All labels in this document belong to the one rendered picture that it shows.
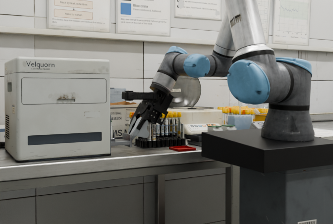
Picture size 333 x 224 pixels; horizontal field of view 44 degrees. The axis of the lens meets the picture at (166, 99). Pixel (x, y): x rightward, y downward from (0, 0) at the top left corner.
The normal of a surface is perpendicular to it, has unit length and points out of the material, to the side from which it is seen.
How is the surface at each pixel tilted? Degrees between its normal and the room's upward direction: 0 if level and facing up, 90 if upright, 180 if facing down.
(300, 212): 90
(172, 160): 90
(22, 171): 90
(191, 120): 90
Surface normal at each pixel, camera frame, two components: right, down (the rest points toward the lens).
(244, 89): -0.77, 0.15
